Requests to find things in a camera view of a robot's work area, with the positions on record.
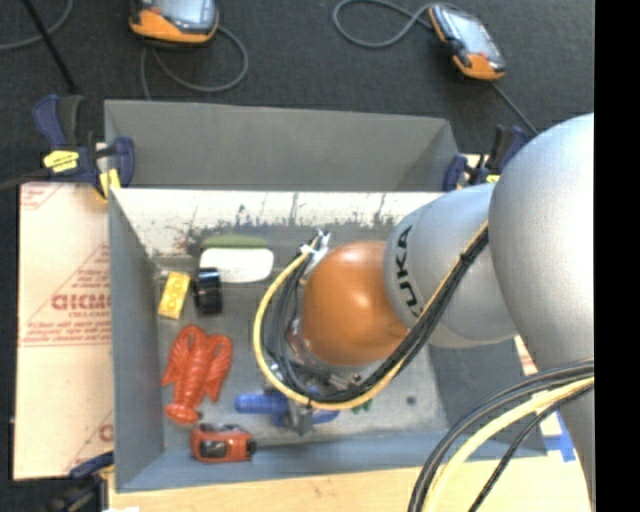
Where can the brown cardboard board red print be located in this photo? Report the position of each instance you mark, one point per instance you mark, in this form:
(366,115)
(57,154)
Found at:
(60,360)

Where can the grey metal bin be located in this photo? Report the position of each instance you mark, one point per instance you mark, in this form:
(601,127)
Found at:
(280,150)

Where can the yellow toy brick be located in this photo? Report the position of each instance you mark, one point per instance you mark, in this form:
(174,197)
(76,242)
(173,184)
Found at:
(174,296)

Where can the black cylinder roll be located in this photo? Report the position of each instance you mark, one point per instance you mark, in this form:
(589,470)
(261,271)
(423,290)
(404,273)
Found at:
(207,292)

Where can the orange and black tape measure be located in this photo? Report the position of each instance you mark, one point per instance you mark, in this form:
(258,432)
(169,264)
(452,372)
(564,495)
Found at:
(220,444)

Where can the blue plastic tool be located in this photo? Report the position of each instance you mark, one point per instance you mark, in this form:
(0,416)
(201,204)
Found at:
(257,402)

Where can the pale grey metal gripper finger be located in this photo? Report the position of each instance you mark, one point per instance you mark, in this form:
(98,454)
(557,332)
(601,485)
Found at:
(294,413)
(307,421)

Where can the white and green sponge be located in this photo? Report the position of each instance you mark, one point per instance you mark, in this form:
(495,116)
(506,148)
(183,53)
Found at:
(237,265)

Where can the red toy lobster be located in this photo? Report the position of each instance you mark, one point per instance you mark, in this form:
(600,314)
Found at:
(197,365)

